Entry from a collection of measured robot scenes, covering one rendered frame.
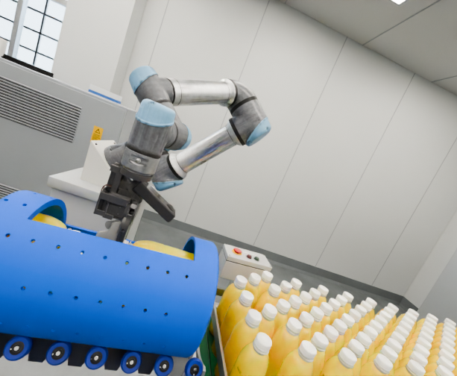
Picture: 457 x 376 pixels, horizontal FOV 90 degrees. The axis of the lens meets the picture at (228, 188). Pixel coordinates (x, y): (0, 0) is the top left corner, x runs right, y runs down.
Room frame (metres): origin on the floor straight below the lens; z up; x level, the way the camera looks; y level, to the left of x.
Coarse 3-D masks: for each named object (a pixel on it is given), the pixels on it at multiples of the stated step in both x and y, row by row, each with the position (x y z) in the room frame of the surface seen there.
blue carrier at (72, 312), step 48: (0, 240) 0.36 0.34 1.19; (48, 240) 0.39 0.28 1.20; (96, 240) 0.43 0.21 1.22; (192, 240) 0.63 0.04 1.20; (0, 288) 0.33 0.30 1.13; (48, 288) 0.35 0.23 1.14; (96, 288) 0.38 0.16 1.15; (144, 288) 0.41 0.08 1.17; (192, 288) 0.45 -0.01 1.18; (48, 336) 0.37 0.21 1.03; (96, 336) 0.38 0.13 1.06; (144, 336) 0.40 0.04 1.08; (192, 336) 0.42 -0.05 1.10
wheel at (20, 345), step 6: (18, 336) 0.38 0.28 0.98; (24, 336) 0.38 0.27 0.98; (12, 342) 0.37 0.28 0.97; (18, 342) 0.38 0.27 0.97; (24, 342) 0.38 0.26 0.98; (30, 342) 0.38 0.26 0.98; (6, 348) 0.36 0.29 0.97; (12, 348) 0.37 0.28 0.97; (18, 348) 0.37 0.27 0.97; (24, 348) 0.37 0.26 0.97; (30, 348) 0.38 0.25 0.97; (6, 354) 0.36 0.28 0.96; (12, 354) 0.36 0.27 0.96; (18, 354) 0.37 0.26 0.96; (24, 354) 0.37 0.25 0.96; (12, 360) 0.36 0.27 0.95
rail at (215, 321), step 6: (216, 312) 0.67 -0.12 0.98; (216, 318) 0.64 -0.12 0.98; (216, 324) 0.62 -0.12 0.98; (216, 330) 0.60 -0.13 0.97; (216, 336) 0.59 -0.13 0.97; (216, 342) 0.57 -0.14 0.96; (216, 348) 0.56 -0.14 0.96; (222, 348) 0.54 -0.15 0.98; (216, 354) 0.55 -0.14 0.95; (222, 354) 0.53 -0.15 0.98; (222, 360) 0.51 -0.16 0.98; (222, 366) 0.50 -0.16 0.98; (222, 372) 0.49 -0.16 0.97
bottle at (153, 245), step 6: (144, 240) 0.53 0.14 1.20; (138, 246) 0.50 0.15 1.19; (144, 246) 0.51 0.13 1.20; (150, 246) 0.51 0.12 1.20; (156, 246) 0.52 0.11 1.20; (162, 246) 0.53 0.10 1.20; (168, 246) 0.54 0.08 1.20; (162, 252) 0.51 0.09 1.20; (168, 252) 0.52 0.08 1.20; (174, 252) 0.53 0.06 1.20; (180, 252) 0.54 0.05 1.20; (186, 252) 0.55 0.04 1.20; (186, 258) 0.53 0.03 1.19; (192, 258) 0.54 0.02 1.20; (186, 276) 0.52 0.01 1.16
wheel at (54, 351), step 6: (54, 342) 0.40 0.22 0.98; (60, 342) 0.40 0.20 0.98; (66, 342) 0.40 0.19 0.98; (48, 348) 0.39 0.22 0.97; (54, 348) 0.39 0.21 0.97; (60, 348) 0.40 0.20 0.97; (66, 348) 0.40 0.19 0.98; (48, 354) 0.38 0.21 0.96; (54, 354) 0.39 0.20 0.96; (60, 354) 0.39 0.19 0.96; (66, 354) 0.39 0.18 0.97; (48, 360) 0.38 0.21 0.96; (54, 360) 0.38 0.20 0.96; (60, 360) 0.39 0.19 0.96
